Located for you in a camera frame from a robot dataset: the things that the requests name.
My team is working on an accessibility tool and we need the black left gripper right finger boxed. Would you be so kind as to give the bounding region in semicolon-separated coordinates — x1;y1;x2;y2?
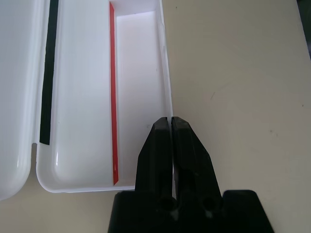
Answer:
171;117;223;196

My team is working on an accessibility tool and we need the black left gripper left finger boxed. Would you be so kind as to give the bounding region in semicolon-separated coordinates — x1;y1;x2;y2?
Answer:
137;117;174;195

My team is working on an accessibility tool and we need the white plastic pencil case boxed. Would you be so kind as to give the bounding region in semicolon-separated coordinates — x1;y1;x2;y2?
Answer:
0;0;174;202

